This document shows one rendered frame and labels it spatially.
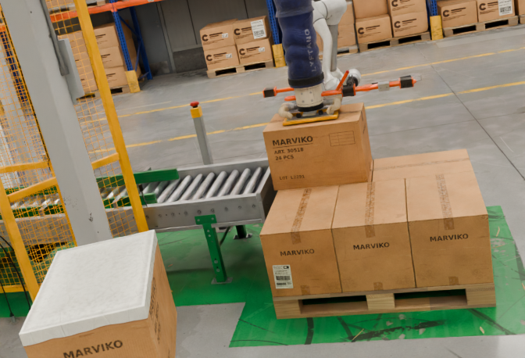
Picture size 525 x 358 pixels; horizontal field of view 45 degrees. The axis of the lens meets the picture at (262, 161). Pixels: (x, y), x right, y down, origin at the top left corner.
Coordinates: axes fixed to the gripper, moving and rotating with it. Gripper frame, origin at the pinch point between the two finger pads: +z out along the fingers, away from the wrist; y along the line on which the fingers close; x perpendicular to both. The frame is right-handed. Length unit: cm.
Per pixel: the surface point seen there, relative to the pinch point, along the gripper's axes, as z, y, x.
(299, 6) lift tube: 10, -56, 22
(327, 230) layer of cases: 81, 54, 16
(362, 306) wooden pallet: 78, 105, 5
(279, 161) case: 19, 34, 49
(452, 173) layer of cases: 22, 54, -54
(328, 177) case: 21, 48, 20
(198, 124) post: -47, 22, 118
